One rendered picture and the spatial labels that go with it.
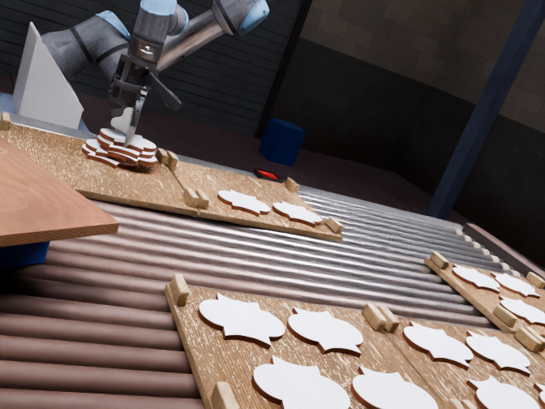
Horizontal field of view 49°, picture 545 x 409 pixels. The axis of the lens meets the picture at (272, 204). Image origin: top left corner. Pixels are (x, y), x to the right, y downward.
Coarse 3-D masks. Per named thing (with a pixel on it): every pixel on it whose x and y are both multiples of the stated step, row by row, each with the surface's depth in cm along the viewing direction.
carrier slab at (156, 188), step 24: (24, 144) 135; (48, 144) 140; (72, 144) 146; (48, 168) 127; (72, 168) 132; (96, 168) 137; (120, 168) 143; (144, 168) 150; (96, 192) 124; (120, 192) 129; (144, 192) 134; (168, 192) 139
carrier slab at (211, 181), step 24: (168, 168) 159; (192, 168) 165; (216, 192) 152; (240, 192) 160; (264, 192) 168; (288, 192) 177; (216, 216) 138; (240, 216) 142; (264, 216) 149; (336, 240) 156
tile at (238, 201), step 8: (224, 192) 151; (232, 192) 153; (224, 200) 147; (232, 200) 147; (240, 200) 149; (248, 200) 152; (256, 200) 154; (232, 208) 145; (240, 208) 146; (248, 208) 146; (256, 208) 149; (264, 208) 151; (256, 216) 146
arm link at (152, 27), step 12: (144, 0) 135; (156, 0) 134; (168, 0) 134; (144, 12) 135; (156, 12) 134; (168, 12) 136; (144, 24) 135; (156, 24) 135; (168, 24) 137; (144, 36) 136; (156, 36) 136
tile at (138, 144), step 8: (104, 128) 147; (104, 136) 143; (112, 136) 143; (120, 136) 146; (136, 136) 151; (120, 144) 142; (128, 144) 143; (136, 144) 145; (144, 144) 147; (152, 144) 150; (152, 152) 148
